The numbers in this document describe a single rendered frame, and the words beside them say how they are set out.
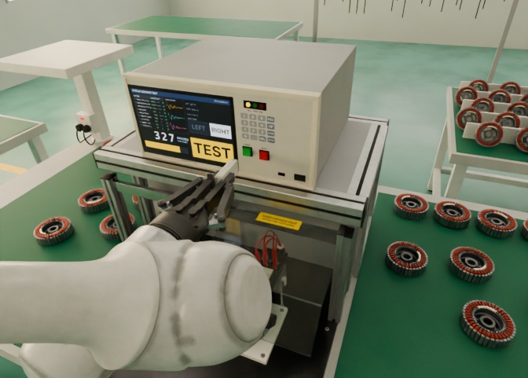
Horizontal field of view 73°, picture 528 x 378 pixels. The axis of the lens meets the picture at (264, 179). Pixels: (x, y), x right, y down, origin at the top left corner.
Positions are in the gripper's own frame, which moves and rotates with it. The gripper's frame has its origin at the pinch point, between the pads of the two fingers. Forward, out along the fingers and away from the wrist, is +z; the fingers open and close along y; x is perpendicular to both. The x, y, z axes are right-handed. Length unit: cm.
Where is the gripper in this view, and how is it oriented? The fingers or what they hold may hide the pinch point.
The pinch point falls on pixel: (226, 174)
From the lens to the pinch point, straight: 68.2
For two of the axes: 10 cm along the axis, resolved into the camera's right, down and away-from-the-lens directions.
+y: 9.2, 1.9, -3.3
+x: -0.3, -8.3, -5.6
